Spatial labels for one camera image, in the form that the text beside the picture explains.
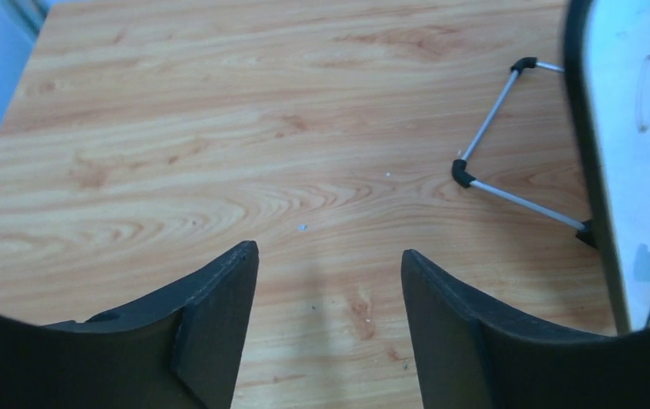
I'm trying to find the black framed whiteboard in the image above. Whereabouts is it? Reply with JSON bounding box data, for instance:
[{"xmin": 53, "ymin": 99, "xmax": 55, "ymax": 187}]
[{"xmin": 562, "ymin": 1, "xmax": 650, "ymax": 333}]

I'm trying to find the metal whiteboard stand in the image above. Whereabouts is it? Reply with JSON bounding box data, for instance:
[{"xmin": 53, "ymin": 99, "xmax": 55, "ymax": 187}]
[{"xmin": 451, "ymin": 56, "xmax": 650, "ymax": 293}]

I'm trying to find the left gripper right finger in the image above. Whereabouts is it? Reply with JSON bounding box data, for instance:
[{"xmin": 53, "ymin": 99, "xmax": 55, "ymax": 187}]
[{"xmin": 400, "ymin": 250, "xmax": 650, "ymax": 408}]

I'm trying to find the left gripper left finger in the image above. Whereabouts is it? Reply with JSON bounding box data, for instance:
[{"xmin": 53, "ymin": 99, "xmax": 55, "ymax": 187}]
[{"xmin": 0, "ymin": 241, "xmax": 259, "ymax": 408}]

